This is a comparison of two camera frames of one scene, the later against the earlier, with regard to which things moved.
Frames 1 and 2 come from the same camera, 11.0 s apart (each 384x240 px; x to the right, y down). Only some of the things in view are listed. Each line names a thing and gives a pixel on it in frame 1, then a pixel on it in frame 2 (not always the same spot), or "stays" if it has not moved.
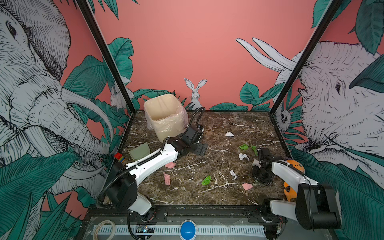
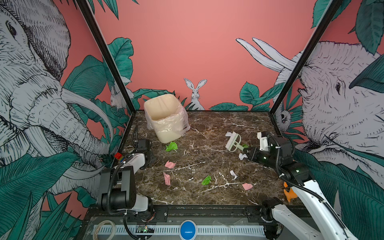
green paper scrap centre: [206, 180] stays
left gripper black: [199, 151] to [150, 157]
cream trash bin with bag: [165, 115] stays
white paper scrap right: [241, 156] stays
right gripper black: [254, 171] to [255, 154]
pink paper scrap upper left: [170, 165] stays
